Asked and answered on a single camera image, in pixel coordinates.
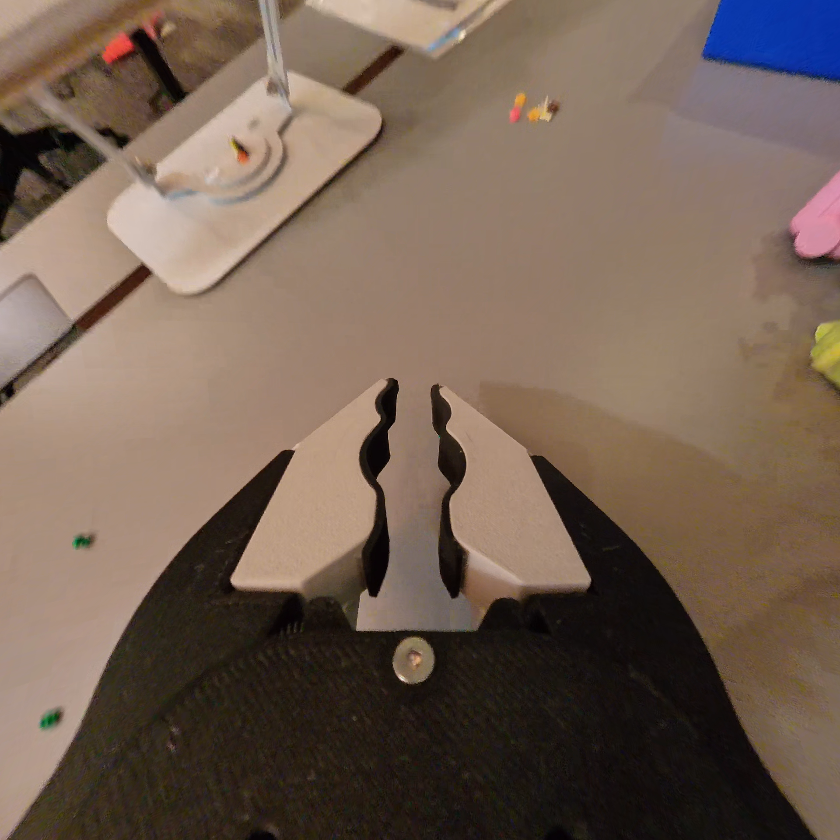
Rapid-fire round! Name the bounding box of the blue flat object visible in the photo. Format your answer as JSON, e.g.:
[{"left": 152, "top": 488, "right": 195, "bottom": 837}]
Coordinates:
[{"left": 702, "top": 0, "right": 840, "bottom": 83}]

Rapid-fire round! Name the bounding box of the white panel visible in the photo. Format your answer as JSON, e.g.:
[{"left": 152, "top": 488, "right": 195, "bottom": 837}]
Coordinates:
[{"left": 305, "top": 0, "right": 516, "bottom": 60}]

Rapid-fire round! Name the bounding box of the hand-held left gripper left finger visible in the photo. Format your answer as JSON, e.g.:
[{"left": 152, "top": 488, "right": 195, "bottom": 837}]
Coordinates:
[{"left": 230, "top": 377, "right": 400, "bottom": 603}]

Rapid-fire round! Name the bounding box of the light wooden board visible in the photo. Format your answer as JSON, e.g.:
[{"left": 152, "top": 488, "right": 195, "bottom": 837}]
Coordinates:
[{"left": 0, "top": 0, "right": 165, "bottom": 109}]

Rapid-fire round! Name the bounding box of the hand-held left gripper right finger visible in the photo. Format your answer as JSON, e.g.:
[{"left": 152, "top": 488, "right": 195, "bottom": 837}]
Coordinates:
[{"left": 430, "top": 384, "right": 593, "bottom": 610}]

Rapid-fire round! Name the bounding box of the lime green soft toy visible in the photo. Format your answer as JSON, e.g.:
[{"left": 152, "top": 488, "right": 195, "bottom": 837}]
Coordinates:
[{"left": 810, "top": 322, "right": 840, "bottom": 392}]

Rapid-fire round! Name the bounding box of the pink soft toy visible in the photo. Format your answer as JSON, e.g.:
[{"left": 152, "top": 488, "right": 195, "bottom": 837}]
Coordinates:
[{"left": 789, "top": 172, "right": 840, "bottom": 261}]

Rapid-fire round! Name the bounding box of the round shallow dish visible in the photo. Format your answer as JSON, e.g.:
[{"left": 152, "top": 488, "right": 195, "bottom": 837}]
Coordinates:
[{"left": 154, "top": 121, "right": 287, "bottom": 206}]

